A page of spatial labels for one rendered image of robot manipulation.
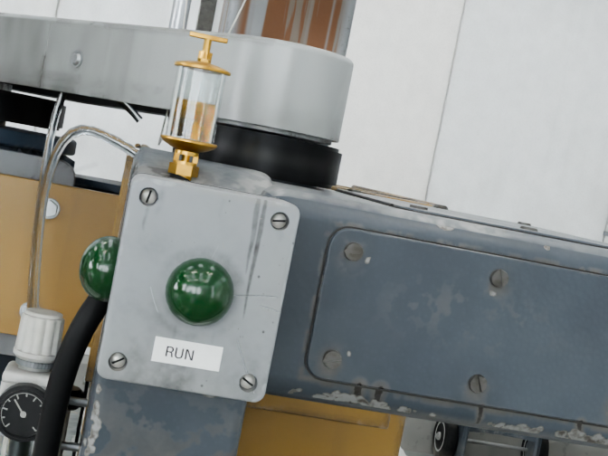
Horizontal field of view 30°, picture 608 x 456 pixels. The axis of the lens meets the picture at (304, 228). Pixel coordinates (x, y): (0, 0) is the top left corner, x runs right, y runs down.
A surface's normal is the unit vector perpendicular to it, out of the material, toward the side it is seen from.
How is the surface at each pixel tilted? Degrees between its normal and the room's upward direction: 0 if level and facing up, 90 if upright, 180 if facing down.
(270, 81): 90
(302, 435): 90
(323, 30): 90
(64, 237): 90
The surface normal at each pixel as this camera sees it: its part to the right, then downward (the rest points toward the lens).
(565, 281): 0.15, 0.08
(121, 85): -0.66, -0.09
